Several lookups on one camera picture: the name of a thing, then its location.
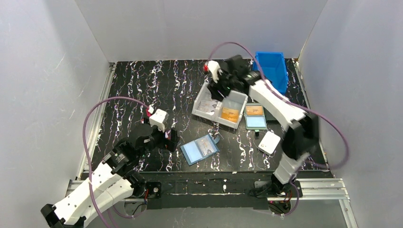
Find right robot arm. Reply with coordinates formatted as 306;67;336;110
203;55;319;186

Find orange card in tray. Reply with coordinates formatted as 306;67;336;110
221;107;239;123

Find white cards in tray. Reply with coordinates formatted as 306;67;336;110
197;100;218;115

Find orange card in green holder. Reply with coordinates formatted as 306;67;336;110
245;105;264;116

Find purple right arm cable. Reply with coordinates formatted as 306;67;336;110
206;41;350;218

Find white divided plastic tray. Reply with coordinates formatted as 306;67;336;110
192;82;248;129

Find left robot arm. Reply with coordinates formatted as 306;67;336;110
40;109;180;228

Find blue plastic bin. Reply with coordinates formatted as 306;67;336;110
255;51;288;95

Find green open card holder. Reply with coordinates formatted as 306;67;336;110
244;103;267;139

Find white power bank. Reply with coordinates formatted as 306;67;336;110
258;131;281;155

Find blue leather card holder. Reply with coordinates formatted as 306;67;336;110
180;134;220;166

